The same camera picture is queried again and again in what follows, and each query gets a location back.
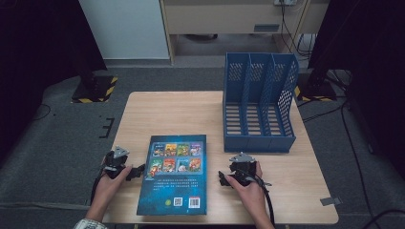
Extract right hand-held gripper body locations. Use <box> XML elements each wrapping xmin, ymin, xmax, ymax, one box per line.
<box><xmin>228</xmin><ymin>152</ymin><xmax>258</xmax><ymax>187</ymax></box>

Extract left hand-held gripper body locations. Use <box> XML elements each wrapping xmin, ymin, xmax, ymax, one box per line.
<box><xmin>103</xmin><ymin>145</ymin><xmax>130</xmax><ymax>179</ymax></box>

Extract blue plastic file rack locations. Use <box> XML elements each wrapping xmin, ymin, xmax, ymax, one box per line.
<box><xmin>223</xmin><ymin>52</ymin><xmax>300</xmax><ymax>155</ymax></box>

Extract person's left hand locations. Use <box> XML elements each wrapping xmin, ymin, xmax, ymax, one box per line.
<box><xmin>92</xmin><ymin>165</ymin><xmax>133</xmax><ymax>208</ymax></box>

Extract person's right hand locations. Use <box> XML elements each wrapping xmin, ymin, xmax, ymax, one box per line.
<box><xmin>224</xmin><ymin>160</ymin><xmax>271</xmax><ymax>214</ymax></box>

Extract black stand with striped base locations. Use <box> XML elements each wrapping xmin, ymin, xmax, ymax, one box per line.
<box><xmin>294</xmin><ymin>68</ymin><xmax>338</xmax><ymax>103</ymax></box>
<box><xmin>70</xmin><ymin>56</ymin><xmax>118</xmax><ymax>104</ymax></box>

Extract black curtain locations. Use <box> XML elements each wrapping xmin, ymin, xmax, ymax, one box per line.
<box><xmin>307</xmin><ymin>0</ymin><xmax>405</xmax><ymax>179</ymax></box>
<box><xmin>0</xmin><ymin>0</ymin><xmax>108</xmax><ymax>160</ymax></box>

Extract white panel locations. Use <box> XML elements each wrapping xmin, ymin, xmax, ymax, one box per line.
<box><xmin>78</xmin><ymin>0</ymin><xmax>170</xmax><ymax>60</ymax></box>

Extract grey cabinet label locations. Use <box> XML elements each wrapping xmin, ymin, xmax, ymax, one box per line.
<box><xmin>253</xmin><ymin>23</ymin><xmax>281</xmax><ymax>32</ymax></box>

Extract beige cabinet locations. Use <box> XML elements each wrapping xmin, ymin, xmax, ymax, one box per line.
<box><xmin>159</xmin><ymin>0</ymin><xmax>330</xmax><ymax>65</ymax></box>

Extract left hand-held gripper cable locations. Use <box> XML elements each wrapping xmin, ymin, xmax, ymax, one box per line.
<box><xmin>90</xmin><ymin>168</ymin><xmax>108</xmax><ymax>204</ymax></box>

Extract hand-held gripper cable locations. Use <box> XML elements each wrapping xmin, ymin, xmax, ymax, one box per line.
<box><xmin>90</xmin><ymin>168</ymin><xmax>108</xmax><ymax>204</ymax></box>
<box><xmin>242</xmin><ymin>168</ymin><xmax>277</xmax><ymax>227</ymax></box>

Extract right hand-held gripper cable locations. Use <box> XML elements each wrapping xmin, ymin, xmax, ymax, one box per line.
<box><xmin>242</xmin><ymin>168</ymin><xmax>277</xmax><ymax>227</ymax></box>

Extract thin black floor cable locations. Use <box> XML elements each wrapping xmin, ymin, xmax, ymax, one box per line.
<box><xmin>32</xmin><ymin>103</ymin><xmax>52</xmax><ymax>122</ymax></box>

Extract long black floor cable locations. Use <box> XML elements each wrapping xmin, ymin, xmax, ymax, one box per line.
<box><xmin>339</xmin><ymin>94</ymin><xmax>374</xmax><ymax>229</ymax></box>

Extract black hanging cables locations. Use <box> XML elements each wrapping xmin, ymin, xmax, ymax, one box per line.
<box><xmin>279</xmin><ymin>0</ymin><xmax>317</xmax><ymax>61</ymax></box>

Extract thick black floor cable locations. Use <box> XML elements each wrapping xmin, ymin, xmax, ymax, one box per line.
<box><xmin>362</xmin><ymin>208</ymin><xmax>405</xmax><ymax>229</ymax></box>

